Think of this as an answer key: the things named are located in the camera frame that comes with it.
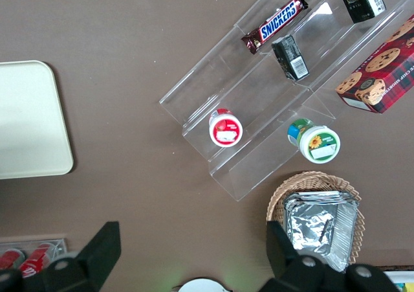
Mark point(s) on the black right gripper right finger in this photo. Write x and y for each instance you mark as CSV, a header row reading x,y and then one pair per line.
x,y
284,266

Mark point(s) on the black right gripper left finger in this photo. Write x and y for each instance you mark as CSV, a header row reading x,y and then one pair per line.
x,y
100,253

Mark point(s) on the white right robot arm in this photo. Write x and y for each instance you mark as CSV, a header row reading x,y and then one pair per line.
x,y
203,287

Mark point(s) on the light tan wicker basket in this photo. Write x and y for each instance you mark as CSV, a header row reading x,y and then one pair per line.
x,y
310,179

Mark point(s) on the cream rectangular tray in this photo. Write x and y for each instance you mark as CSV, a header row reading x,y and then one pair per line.
x,y
29,120

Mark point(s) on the clear acrylic bottle rack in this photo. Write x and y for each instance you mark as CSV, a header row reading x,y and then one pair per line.
x,y
61,244

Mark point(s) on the stacked silver foil containers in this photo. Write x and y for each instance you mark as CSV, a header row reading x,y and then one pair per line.
x,y
310,227

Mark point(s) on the white rectangular snack bin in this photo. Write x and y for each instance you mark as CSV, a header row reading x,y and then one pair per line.
x,y
401,276

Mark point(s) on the green lid cup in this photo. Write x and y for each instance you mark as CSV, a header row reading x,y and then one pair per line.
x,y
318,143

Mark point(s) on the red lid cup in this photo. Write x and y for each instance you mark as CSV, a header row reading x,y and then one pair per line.
x,y
226,130

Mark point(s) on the clear acrylic stepped display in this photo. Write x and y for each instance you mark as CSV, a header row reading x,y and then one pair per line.
x,y
200,88

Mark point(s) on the small black carton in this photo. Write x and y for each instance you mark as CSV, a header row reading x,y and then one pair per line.
x,y
359,0
289,57

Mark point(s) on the red tartan cookie box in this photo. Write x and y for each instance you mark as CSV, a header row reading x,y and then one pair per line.
x,y
385,72

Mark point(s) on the Snickers chocolate bar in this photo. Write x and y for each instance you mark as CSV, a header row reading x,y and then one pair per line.
x,y
278,18

